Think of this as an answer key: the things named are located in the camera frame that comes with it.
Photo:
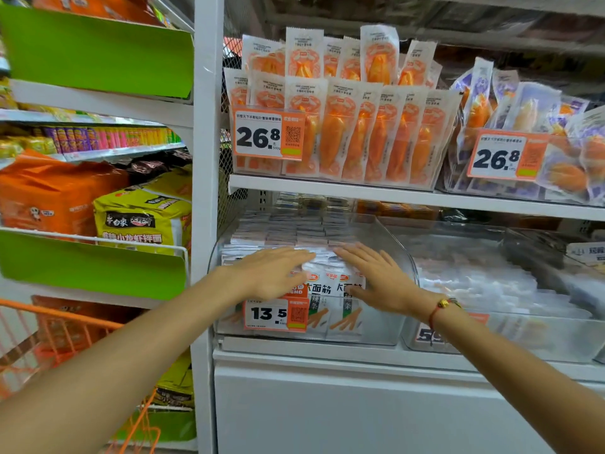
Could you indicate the person's right hand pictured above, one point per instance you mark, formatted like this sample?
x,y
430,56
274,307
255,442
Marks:
x,y
385,283

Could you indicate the person's left hand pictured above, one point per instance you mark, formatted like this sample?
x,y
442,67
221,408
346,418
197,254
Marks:
x,y
264,276

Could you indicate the person's left fingers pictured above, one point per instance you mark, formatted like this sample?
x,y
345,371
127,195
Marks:
x,y
293,260

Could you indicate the person's right thumb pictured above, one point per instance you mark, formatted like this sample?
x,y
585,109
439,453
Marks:
x,y
361,293

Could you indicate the person's right forearm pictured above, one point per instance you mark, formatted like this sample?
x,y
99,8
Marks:
x,y
515,378

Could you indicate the person's left forearm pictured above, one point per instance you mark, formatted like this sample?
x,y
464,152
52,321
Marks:
x,y
104,368

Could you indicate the rows of white snack packets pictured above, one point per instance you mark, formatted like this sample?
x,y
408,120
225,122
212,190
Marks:
x,y
288,231

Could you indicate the clear plastic bin curved side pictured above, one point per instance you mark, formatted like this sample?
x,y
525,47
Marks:
x,y
397,260

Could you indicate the small orange white price tag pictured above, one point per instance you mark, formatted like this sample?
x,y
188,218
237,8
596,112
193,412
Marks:
x,y
264,314

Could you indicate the white shelf board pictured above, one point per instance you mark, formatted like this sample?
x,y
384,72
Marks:
x,y
401,196

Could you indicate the pile of clear wrapped packets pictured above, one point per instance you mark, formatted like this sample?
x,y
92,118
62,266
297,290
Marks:
x,y
487,283

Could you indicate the row of orange sweet-potato packets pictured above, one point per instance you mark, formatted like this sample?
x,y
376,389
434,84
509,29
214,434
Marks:
x,y
349,127

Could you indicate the yellow noodle multipack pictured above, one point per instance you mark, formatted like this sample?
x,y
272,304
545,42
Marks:
x,y
142,217

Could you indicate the yellow green snack bag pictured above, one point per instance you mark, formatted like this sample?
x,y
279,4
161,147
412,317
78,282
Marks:
x,y
177,378

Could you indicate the dark snack bags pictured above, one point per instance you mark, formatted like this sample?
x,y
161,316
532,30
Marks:
x,y
151,165

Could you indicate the green shelf front panel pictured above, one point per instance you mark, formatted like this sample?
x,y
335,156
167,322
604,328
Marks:
x,y
94,51
94,267

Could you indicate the white shelf label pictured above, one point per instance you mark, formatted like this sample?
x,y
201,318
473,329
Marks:
x,y
588,252

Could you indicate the row of colourful small packets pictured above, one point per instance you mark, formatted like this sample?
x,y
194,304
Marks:
x,y
94,139

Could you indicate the orange noodle multipack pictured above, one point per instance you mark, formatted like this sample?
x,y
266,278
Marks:
x,y
52,196

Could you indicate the pile of purple snack packets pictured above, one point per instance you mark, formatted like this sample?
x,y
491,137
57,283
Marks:
x,y
529,103

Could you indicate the white shelf upright post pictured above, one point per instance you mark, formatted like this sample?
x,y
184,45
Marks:
x,y
207,137

